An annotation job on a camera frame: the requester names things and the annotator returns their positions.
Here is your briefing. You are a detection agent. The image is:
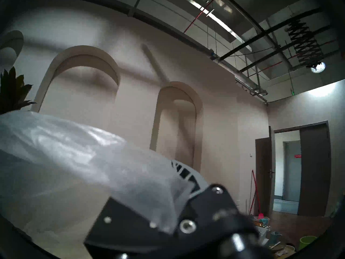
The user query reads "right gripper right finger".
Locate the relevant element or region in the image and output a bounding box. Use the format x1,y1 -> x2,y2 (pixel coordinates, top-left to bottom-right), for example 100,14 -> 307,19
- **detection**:
171,160 -> 241,235

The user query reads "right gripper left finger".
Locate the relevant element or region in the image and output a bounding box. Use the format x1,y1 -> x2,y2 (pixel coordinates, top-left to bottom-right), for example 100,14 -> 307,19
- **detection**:
84,197 -> 179,252

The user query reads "clear plastic bag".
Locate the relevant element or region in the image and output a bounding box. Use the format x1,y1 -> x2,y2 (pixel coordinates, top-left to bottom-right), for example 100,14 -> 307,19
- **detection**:
0,111 -> 211,259

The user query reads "dark brown door leaf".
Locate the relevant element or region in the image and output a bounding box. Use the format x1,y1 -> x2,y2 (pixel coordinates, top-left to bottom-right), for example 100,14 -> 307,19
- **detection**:
256,126 -> 276,217
298,121 -> 331,217

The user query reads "green plastic waste basket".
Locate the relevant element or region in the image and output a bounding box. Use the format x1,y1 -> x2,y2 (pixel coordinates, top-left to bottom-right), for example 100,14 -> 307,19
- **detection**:
299,236 -> 317,251

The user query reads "grey steel ceiling beam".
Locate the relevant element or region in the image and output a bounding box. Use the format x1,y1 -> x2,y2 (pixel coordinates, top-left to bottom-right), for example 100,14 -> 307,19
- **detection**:
129,7 -> 268,104

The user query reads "tall potted plant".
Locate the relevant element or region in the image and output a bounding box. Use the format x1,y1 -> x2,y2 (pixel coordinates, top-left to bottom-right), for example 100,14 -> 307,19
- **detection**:
0,66 -> 37,115

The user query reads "linear ceiling light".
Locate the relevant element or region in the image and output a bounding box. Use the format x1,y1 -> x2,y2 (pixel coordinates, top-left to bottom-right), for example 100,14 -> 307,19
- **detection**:
199,6 -> 244,43

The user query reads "black scissor lamp hanger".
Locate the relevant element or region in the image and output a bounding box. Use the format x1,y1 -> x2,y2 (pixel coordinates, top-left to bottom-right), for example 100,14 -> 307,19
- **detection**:
287,20 -> 326,73

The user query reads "thin red ceiling pipe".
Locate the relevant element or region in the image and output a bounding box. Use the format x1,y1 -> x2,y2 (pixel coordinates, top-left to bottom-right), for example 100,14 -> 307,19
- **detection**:
183,0 -> 219,34

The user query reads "red handled broom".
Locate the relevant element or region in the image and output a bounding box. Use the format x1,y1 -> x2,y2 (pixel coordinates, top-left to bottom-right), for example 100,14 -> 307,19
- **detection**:
249,169 -> 266,220

